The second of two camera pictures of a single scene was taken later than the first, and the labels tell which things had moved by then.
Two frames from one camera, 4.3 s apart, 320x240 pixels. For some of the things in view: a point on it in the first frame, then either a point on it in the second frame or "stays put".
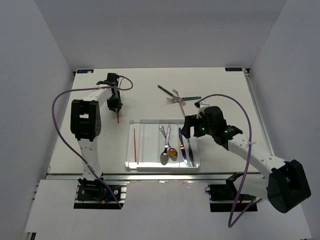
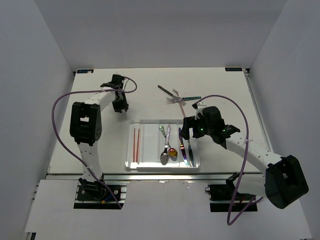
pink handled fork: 182,102 stays put
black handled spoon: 164,154 → 172,151
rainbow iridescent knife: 184,155 stays put
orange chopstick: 117,116 → 134,146
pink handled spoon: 164,155 stays put
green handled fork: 170,101 stays put
